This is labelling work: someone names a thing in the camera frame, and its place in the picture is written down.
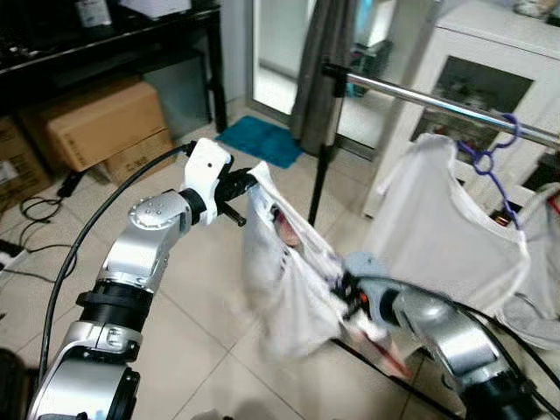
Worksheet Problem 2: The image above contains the white polo shirt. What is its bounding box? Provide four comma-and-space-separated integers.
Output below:
238, 162, 386, 367

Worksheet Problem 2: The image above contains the teal floor mat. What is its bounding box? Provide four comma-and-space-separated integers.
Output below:
216, 115, 305, 170

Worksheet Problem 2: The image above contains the small printed cardboard box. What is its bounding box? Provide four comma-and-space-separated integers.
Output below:
101, 129, 176, 185

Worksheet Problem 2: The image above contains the white T-shirt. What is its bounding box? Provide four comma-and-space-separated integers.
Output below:
363, 133, 535, 320

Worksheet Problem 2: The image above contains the glass sliding door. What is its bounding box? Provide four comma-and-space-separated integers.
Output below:
252, 0, 438, 150

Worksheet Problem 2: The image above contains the large brown cardboard box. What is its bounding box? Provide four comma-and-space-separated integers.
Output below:
17, 77, 176, 173

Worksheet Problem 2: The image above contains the black power adapter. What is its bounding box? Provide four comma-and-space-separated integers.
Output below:
54, 168, 86, 199

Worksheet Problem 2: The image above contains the grey curtain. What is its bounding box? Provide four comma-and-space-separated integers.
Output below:
289, 0, 360, 157

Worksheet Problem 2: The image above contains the beige jacket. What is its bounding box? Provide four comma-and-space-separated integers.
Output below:
499, 184, 560, 351

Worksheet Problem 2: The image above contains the black desk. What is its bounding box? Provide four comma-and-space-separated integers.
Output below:
0, 0, 228, 132

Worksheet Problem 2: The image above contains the chrome and black garment rack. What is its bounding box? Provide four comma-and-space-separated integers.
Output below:
306, 59, 560, 230

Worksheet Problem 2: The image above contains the taped brown cardboard box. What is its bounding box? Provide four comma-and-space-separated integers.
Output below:
0, 118, 52, 211

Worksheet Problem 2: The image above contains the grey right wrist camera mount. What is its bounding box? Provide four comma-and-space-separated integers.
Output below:
341, 252, 388, 285

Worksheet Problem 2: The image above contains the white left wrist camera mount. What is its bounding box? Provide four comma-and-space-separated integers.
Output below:
182, 138, 233, 207

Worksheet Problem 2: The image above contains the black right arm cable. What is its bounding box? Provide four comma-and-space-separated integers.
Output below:
354, 276, 560, 390

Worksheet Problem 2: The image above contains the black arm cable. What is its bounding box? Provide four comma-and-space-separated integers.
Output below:
354, 276, 560, 390
37, 144, 195, 377

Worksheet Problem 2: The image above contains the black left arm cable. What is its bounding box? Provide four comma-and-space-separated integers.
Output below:
37, 144, 195, 377

